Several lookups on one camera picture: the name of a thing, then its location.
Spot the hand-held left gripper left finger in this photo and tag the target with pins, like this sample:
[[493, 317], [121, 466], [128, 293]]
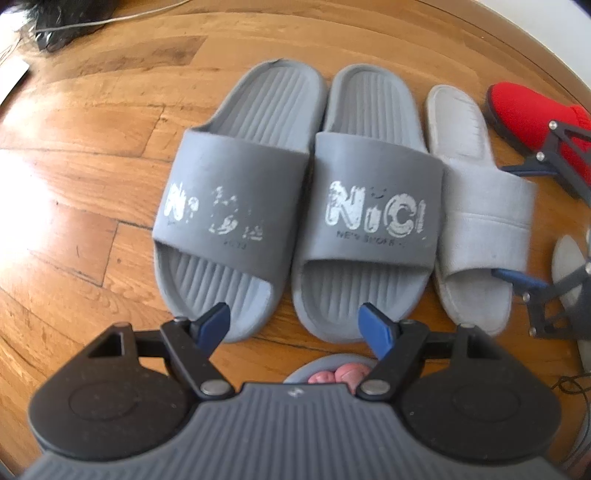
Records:
[[214, 323]]

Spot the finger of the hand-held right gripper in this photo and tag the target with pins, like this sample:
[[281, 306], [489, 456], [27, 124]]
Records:
[[570, 157], [554, 304]]

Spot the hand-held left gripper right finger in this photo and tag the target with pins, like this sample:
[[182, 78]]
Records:
[[376, 330]]

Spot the light grey slide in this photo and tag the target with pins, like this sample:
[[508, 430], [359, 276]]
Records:
[[570, 267], [480, 217]]

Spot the red slipper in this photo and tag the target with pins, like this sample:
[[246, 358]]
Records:
[[521, 120]]

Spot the dark grey slide clear print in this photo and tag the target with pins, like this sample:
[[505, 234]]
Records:
[[369, 203]]

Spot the dark grey slide worn print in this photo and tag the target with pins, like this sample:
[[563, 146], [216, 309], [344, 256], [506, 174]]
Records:
[[221, 194]]

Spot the person's foot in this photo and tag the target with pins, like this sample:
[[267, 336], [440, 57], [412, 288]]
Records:
[[334, 374]]

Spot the grey worn slipper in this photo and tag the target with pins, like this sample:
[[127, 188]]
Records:
[[318, 362]]

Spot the white flat board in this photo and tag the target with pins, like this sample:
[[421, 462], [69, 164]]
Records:
[[11, 78]]

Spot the black fuzzy bundle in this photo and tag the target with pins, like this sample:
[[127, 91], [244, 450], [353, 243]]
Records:
[[46, 9]]

